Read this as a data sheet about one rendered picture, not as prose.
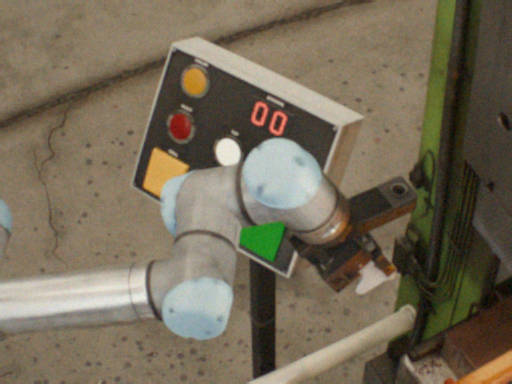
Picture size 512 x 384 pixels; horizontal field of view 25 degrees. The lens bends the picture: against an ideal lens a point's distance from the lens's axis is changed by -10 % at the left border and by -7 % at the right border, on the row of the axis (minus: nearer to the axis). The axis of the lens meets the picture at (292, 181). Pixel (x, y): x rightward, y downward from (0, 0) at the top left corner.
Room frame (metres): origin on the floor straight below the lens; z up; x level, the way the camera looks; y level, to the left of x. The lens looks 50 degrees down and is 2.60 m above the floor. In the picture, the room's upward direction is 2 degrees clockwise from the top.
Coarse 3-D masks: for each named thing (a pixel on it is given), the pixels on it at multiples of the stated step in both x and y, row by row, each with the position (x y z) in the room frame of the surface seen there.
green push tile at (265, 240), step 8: (264, 224) 1.25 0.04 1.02; (272, 224) 1.24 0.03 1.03; (280, 224) 1.24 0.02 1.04; (240, 232) 1.25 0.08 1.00; (248, 232) 1.25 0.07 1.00; (256, 232) 1.24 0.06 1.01; (264, 232) 1.24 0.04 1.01; (272, 232) 1.24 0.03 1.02; (280, 232) 1.23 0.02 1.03; (240, 240) 1.24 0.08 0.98; (248, 240) 1.24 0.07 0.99; (256, 240) 1.24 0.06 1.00; (264, 240) 1.23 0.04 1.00; (272, 240) 1.23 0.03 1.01; (280, 240) 1.22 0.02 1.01; (248, 248) 1.23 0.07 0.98; (256, 248) 1.23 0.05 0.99; (264, 248) 1.22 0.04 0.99; (272, 248) 1.22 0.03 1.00; (264, 256) 1.22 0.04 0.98; (272, 256) 1.21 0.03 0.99
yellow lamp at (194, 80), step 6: (186, 72) 1.44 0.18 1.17; (192, 72) 1.44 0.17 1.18; (198, 72) 1.44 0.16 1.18; (186, 78) 1.44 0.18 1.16; (192, 78) 1.43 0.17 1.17; (198, 78) 1.43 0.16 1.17; (204, 78) 1.43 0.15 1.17; (186, 84) 1.43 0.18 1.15; (192, 84) 1.43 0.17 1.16; (198, 84) 1.42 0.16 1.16; (204, 84) 1.42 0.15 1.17; (192, 90) 1.42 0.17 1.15; (198, 90) 1.42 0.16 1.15
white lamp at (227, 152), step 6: (222, 144) 1.35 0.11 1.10; (228, 144) 1.35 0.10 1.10; (234, 144) 1.34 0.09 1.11; (216, 150) 1.35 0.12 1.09; (222, 150) 1.34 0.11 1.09; (228, 150) 1.34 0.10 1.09; (234, 150) 1.34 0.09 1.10; (222, 156) 1.34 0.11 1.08; (228, 156) 1.33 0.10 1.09; (234, 156) 1.33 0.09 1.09; (222, 162) 1.33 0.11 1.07; (228, 162) 1.33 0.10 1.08; (234, 162) 1.33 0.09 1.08
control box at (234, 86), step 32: (192, 64) 1.45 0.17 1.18; (224, 64) 1.44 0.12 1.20; (256, 64) 1.47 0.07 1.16; (160, 96) 1.44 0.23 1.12; (192, 96) 1.42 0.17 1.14; (224, 96) 1.40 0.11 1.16; (256, 96) 1.38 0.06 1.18; (288, 96) 1.36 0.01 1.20; (320, 96) 1.40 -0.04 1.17; (160, 128) 1.41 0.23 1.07; (192, 128) 1.38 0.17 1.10; (224, 128) 1.37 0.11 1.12; (256, 128) 1.35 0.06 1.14; (288, 128) 1.33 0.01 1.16; (320, 128) 1.31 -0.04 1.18; (352, 128) 1.33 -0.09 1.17; (192, 160) 1.36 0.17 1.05; (320, 160) 1.28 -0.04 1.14; (256, 256) 1.23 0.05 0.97; (288, 256) 1.21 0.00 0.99
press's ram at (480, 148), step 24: (504, 0) 1.07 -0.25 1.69; (480, 24) 1.10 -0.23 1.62; (504, 24) 1.06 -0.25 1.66; (480, 48) 1.10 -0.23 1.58; (504, 48) 1.06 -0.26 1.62; (480, 72) 1.09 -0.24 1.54; (504, 72) 1.05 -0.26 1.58; (480, 96) 1.09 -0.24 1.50; (504, 96) 1.05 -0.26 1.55; (480, 120) 1.08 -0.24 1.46; (504, 120) 1.04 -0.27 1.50; (480, 144) 1.07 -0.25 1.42; (504, 144) 1.03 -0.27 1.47; (480, 168) 1.07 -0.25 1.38; (504, 168) 1.03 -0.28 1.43; (504, 192) 1.02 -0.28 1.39
